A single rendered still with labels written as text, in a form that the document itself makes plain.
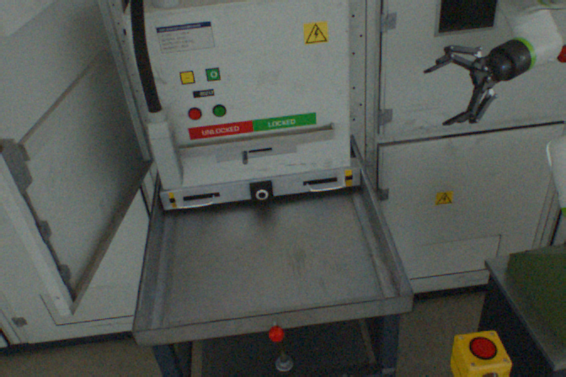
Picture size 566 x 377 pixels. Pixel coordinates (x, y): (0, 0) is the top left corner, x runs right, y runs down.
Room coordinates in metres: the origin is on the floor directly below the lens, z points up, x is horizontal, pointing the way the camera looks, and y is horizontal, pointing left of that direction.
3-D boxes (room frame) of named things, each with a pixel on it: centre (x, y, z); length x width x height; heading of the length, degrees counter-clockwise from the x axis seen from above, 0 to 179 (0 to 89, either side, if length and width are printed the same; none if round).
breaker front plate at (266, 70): (1.16, 0.06, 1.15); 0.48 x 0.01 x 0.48; 92
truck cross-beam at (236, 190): (1.18, 0.06, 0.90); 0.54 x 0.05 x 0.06; 92
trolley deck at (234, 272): (1.10, 0.06, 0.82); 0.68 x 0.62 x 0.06; 2
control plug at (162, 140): (1.09, 0.26, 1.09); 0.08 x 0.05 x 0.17; 2
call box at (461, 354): (0.59, -0.34, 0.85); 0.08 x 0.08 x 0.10; 2
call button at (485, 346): (0.59, -0.34, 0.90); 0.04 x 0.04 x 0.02
